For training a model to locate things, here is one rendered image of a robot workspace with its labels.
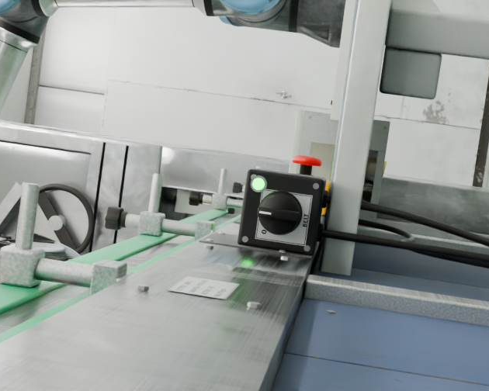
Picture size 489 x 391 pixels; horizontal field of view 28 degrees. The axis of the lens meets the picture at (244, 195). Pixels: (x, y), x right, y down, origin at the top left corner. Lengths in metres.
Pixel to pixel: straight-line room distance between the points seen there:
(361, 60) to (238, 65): 4.40
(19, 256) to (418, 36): 0.51
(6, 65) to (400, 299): 1.16
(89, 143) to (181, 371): 2.25
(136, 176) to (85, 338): 2.17
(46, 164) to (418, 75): 1.80
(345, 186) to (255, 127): 4.34
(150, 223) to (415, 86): 0.35
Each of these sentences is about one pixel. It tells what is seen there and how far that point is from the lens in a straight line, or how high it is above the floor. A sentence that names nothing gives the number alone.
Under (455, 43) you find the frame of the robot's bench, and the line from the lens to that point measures 1.04.
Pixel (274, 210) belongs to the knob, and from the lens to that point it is 0.96.
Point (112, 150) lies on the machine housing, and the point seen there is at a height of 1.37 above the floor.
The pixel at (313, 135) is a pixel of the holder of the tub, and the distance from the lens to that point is 1.77.
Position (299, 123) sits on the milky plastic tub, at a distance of 1.77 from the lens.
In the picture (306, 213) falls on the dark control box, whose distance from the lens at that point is 0.99.
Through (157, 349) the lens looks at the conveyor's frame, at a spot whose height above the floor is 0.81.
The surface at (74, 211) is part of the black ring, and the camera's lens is 2.68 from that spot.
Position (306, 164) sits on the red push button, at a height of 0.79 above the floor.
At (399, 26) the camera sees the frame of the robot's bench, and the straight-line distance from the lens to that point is 1.04.
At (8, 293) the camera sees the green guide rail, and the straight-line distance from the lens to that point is 0.68.
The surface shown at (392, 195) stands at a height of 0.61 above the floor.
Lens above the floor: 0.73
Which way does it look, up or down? 6 degrees up
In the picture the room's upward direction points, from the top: 82 degrees counter-clockwise
